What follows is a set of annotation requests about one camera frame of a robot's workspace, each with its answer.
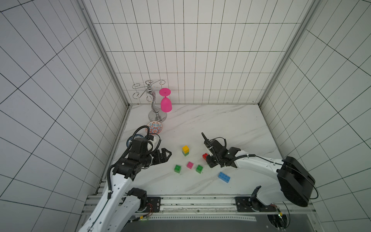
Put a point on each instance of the yellow lego cube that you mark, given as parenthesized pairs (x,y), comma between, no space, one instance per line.
(185,149)

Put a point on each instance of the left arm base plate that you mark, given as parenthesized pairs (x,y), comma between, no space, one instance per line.
(152,205)

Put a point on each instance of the pink lego cube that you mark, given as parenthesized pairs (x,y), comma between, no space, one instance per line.
(190,165)

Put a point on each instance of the pink plastic wine glass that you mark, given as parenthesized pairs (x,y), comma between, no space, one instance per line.
(166,104)

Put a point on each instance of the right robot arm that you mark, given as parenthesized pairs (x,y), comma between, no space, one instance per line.
(293,182)

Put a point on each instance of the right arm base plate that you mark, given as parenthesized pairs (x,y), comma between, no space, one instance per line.
(245,204)

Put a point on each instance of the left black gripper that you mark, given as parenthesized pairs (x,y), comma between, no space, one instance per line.
(164,159)

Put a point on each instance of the blue patterned small plate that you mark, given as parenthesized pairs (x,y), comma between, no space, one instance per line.
(130,139)

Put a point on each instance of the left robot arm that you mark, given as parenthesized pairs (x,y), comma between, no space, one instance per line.
(120,201)

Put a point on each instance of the red patterned small bowl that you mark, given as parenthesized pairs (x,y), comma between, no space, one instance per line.
(155,127)

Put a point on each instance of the silver glass hanger stand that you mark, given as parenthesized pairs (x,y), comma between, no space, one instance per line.
(150,87)

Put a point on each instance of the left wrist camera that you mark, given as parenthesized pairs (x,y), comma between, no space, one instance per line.
(153,143)

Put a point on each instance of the aluminium rail frame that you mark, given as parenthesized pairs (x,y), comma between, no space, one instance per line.
(181,207)

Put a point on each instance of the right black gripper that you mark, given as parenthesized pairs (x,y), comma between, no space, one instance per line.
(214,155)

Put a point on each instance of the blue long lego brick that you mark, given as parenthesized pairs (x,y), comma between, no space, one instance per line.
(224,177)

